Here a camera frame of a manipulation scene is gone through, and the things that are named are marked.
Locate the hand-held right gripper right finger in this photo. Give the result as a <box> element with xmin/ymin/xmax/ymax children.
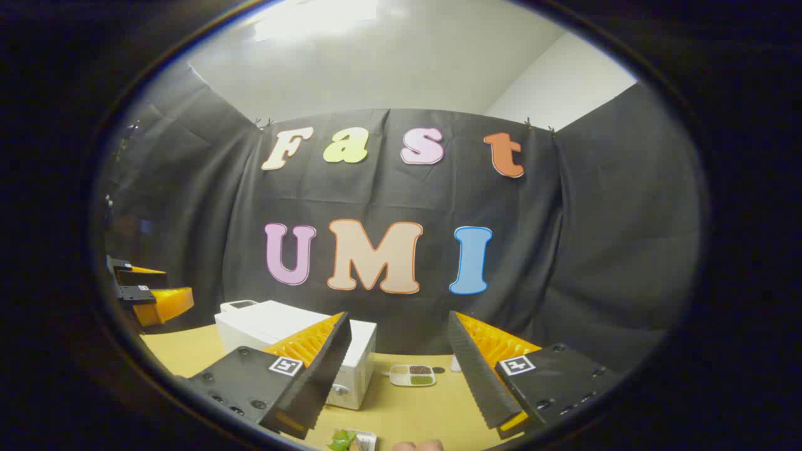
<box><xmin>447</xmin><ymin>311</ymin><xmax>621</xmax><ymax>440</ymax></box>

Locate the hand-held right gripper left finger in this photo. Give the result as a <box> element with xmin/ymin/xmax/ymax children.
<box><xmin>187</xmin><ymin>311</ymin><xmax>353</xmax><ymax>440</ymax></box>

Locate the lettuce sandwich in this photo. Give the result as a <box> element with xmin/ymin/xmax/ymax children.
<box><xmin>326</xmin><ymin>429</ymin><xmax>359</xmax><ymax>451</ymax></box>

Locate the white microwave oven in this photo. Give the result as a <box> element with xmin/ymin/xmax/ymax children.
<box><xmin>214</xmin><ymin>301</ymin><xmax>378</xmax><ymax>412</ymax></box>

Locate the white divided condiment dish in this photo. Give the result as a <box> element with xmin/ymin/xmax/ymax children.
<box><xmin>389</xmin><ymin>364</ymin><xmax>437</xmax><ymax>388</ymax></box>

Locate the black backdrop cloth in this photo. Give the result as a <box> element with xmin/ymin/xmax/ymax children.
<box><xmin>94</xmin><ymin>63</ymin><xmax>710</xmax><ymax>376</ymax></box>

